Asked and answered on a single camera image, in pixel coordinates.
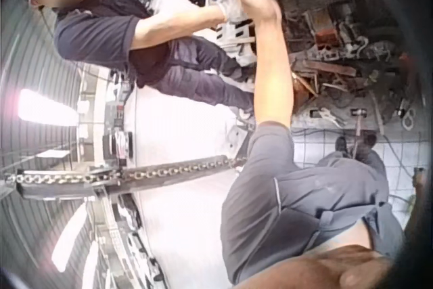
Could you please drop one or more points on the dismantled car front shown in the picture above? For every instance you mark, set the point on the dismantled car front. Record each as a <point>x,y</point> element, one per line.
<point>341,38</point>

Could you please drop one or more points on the silver locking pliers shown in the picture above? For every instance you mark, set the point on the silver locking pliers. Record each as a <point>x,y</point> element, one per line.
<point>326,115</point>

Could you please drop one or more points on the workshop rack with equipment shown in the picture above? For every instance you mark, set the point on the workshop rack with equipment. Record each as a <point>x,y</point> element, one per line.
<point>115,99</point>

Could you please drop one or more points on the grey steel pulling beam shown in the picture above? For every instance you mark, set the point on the grey steel pulling beam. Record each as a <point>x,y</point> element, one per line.
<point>67,189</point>

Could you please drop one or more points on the person's legs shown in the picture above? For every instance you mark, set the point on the person's legs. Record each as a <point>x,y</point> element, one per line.
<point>370,162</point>

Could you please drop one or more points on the steel hammer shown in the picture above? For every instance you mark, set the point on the steel hammer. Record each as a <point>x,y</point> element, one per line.
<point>358,113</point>

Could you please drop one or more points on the metal shackle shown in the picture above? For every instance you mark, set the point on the metal shackle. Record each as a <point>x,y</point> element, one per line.
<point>408,119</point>

